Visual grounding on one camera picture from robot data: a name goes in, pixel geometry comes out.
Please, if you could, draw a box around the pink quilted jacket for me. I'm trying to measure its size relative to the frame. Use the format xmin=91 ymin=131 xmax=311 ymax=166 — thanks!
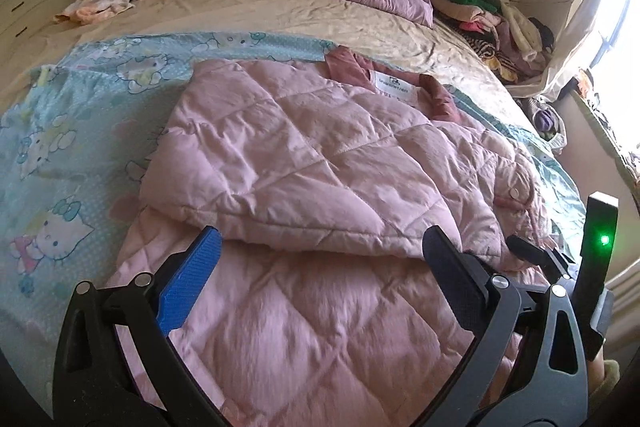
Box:
xmin=112 ymin=48 xmax=553 ymax=426

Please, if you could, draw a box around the bag with purple clothes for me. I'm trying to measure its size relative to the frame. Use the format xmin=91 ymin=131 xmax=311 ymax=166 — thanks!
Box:
xmin=515 ymin=98 xmax=567 ymax=155

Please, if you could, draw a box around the pile of assorted clothes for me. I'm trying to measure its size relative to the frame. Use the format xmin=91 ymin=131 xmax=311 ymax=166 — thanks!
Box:
xmin=431 ymin=0 xmax=555 ymax=86

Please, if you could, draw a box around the teal Hello Kitty blanket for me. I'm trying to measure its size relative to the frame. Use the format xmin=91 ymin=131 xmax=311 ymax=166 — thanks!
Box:
xmin=0 ymin=31 xmax=587 ymax=400

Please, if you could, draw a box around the cream curtain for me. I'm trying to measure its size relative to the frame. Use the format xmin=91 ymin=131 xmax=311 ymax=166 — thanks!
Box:
xmin=508 ymin=0 xmax=626 ymax=101

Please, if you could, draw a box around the beige bed sheet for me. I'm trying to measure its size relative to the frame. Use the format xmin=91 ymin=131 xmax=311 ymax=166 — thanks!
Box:
xmin=1 ymin=0 xmax=532 ymax=129

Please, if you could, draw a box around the window with dark frame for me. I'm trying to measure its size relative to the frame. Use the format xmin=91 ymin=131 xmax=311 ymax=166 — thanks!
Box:
xmin=586 ymin=0 xmax=639 ymax=185

